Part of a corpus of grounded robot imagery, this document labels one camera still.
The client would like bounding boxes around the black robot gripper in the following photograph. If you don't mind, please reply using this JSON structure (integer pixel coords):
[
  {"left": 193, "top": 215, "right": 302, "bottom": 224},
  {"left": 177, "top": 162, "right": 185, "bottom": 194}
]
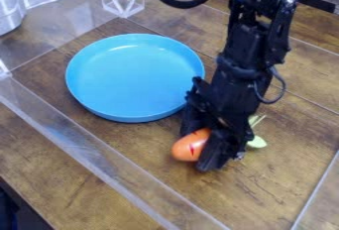
[{"left": 181, "top": 55, "right": 271, "bottom": 172}]

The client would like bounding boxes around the orange toy carrot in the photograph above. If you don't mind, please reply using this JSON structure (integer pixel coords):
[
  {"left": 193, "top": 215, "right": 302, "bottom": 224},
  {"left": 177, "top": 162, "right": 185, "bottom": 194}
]
[{"left": 171, "top": 114, "right": 269, "bottom": 163}]

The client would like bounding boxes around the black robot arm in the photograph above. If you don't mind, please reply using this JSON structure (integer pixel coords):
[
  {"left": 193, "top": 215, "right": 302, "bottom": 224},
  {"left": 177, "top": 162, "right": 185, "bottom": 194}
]
[{"left": 181, "top": 0, "right": 297, "bottom": 172}]

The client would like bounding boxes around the blue round tray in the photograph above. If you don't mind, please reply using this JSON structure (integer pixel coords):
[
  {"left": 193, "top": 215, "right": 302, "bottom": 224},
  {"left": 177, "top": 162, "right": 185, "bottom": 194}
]
[{"left": 66, "top": 34, "right": 206, "bottom": 123}]

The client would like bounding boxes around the dark bar in background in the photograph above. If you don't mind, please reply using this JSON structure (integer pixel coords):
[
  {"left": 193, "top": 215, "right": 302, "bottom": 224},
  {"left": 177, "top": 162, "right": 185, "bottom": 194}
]
[{"left": 298, "top": 0, "right": 337, "bottom": 13}]

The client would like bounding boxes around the clear acrylic enclosure wall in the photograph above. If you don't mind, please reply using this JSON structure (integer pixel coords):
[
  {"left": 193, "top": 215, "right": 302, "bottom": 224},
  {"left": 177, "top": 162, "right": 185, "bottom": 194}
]
[{"left": 0, "top": 0, "right": 339, "bottom": 230}]

